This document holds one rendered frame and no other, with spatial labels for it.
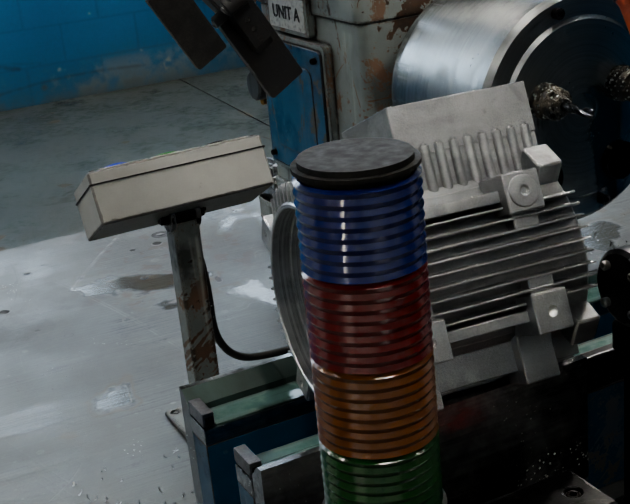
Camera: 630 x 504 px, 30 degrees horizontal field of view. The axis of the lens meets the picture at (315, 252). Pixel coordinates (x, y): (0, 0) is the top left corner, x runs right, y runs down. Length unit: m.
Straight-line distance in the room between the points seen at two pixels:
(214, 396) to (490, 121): 0.31
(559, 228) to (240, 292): 0.67
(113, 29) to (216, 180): 5.46
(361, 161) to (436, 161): 0.38
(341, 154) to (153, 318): 0.94
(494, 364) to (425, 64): 0.48
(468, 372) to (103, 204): 0.37
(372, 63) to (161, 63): 5.28
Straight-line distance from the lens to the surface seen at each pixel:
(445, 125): 0.91
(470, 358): 0.90
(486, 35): 1.25
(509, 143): 0.93
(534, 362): 0.91
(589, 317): 0.92
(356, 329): 0.54
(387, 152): 0.54
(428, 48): 1.31
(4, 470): 1.19
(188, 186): 1.09
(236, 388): 0.98
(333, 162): 0.53
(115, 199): 1.07
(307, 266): 0.54
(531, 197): 0.88
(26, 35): 6.44
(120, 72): 6.59
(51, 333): 1.47
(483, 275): 0.86
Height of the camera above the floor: 1.37
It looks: 21 degrees down
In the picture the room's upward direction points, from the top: 6 degrees counter-clockwise
